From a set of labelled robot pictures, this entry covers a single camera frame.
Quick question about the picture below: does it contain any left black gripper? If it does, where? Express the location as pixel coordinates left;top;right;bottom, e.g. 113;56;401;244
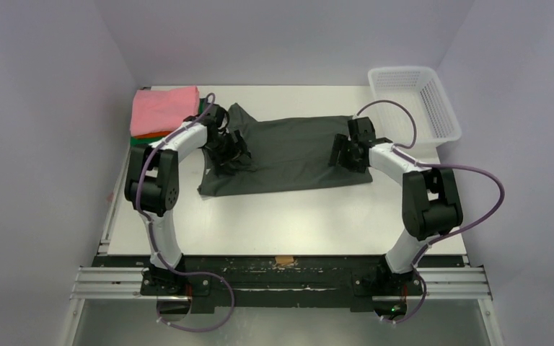
205;128;252;175

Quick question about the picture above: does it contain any dark grey t shirt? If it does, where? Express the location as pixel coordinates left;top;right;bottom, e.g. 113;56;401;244
198;104;373;197

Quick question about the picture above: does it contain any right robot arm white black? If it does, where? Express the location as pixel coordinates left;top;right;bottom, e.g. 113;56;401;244
328;118;463;293

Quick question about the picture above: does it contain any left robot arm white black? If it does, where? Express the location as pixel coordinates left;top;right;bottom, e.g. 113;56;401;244
124;103;252;295

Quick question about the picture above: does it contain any orange folded t shirt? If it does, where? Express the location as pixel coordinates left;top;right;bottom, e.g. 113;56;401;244
133;131;170;140

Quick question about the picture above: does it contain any pink folded t shirt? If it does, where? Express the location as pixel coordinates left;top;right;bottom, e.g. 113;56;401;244
130;86;200;137

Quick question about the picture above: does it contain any green folded t shirt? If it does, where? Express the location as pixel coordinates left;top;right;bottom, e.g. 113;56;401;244
129;98;208;146

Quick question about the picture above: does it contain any white plastic basket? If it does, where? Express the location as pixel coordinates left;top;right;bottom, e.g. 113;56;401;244
367;66;462;148

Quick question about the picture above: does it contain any brown tape piece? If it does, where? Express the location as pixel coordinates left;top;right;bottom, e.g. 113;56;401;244
275;255;296;267

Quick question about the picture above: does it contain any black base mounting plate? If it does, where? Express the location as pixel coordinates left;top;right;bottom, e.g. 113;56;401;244
92;256;463;316

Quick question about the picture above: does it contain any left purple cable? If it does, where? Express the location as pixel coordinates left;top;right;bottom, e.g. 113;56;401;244
134;92;236;334

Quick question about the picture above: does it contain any aluminium rail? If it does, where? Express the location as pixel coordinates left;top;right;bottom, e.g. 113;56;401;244
69;267;492;300

